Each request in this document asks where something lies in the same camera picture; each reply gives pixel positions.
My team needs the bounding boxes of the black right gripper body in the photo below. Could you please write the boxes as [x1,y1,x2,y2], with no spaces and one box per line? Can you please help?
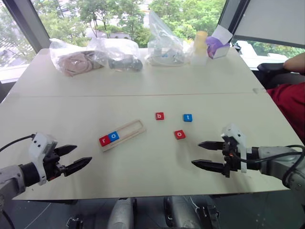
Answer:
[221,140,242,178]

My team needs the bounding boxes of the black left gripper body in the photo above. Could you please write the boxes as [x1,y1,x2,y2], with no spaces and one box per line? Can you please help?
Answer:
[42,147,68,181]

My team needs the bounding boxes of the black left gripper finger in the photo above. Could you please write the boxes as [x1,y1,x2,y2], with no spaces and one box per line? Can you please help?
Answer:
[63,156,93,177]
[54,144,78,157]

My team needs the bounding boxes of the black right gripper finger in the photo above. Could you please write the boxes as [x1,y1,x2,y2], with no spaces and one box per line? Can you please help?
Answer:
[198,141,226,151]
[191,159,226,174]

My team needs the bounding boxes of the red o tile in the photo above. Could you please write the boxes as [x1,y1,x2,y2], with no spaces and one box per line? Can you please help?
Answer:
[173,129,186,140]

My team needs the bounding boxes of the red r tile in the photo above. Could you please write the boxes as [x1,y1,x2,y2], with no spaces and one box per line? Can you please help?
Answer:
[99,136,112,147]

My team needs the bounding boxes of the blue o tile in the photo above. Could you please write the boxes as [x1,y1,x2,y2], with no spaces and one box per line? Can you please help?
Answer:
[107,131,120,143]

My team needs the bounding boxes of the wooden letter tray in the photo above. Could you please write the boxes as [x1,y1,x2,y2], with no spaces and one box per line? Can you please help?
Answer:
[99,119,147,154]

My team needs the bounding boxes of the small black clamp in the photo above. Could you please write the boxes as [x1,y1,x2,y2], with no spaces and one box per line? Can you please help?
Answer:
[66,216,84,229]

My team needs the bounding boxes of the person's red clothing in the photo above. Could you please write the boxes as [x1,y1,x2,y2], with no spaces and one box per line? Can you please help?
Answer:
[266,82,305,145]

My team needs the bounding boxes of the plastic bag with beige cloth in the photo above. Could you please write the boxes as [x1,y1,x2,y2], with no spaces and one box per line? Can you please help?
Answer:
[49,38,106,78]

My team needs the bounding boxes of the black office chair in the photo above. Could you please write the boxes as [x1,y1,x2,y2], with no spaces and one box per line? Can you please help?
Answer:
[256,62,305,90]

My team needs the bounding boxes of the white box with purple gloves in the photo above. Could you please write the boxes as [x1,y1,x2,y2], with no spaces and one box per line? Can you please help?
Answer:
[205,24,234,59]

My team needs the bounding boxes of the yellow-capped bottle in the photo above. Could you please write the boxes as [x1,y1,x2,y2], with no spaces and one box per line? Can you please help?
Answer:
[190,30,209,67]

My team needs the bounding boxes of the plastic bag with grey object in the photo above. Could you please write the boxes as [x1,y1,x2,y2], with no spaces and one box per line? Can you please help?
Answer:
[86,36,144,73]

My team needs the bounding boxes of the plastic bag with white items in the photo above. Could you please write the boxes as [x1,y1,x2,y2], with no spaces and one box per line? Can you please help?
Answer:
[144,10,192,67]

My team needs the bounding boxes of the grey roller blind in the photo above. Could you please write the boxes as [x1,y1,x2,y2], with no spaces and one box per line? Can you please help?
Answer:
[232,0,305,50]

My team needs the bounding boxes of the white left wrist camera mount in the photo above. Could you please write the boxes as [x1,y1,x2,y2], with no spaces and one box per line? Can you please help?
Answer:
[28,133,59,186]

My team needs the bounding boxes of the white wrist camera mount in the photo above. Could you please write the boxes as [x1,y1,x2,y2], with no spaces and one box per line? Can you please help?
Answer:
[221,123,249,174]
[28,133,59,186]

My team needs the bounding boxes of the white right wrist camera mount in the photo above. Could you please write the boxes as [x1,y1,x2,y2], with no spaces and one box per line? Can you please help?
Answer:
[221,123,249,174]

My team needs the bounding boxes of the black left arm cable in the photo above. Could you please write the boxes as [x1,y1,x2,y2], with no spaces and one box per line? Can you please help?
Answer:
[0,134,36,153]

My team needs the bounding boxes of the dark window frame pillar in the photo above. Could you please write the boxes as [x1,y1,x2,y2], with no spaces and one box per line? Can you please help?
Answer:
[217,0,251,36]
[4,0,51,56]

